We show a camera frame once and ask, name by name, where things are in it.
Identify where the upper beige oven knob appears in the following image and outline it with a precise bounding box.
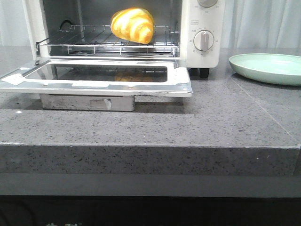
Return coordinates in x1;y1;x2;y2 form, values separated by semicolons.
198;0;217;8

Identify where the glass oven door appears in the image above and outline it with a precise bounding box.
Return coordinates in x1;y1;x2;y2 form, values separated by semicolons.
0;57;193;111

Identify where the metal wire oven rack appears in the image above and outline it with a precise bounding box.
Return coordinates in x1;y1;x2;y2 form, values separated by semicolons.
36;24;180;58

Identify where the light green plate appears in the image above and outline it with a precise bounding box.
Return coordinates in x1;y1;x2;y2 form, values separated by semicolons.
229;53;301;86

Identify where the yellow striped croissant bread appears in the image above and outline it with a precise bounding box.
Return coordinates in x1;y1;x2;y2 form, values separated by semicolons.
111;7;155;44

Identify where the lower beige timer knob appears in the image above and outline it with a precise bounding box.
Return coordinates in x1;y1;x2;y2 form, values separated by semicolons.
193;30;214;52

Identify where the white Toshiba toaster oven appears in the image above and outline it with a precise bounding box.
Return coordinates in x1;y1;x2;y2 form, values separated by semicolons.
23;0;225;78

